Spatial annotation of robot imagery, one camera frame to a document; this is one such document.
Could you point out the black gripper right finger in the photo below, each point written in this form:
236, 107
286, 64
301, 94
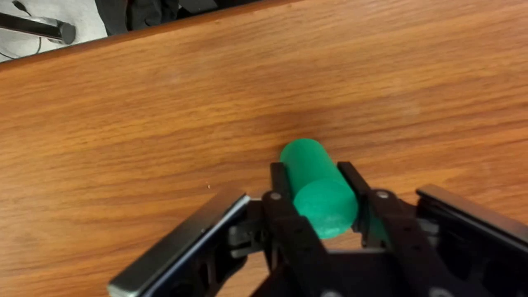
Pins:
396, 236

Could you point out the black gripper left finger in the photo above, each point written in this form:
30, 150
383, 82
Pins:
286, 236

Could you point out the green cylindrical block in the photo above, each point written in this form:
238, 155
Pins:
322, 186

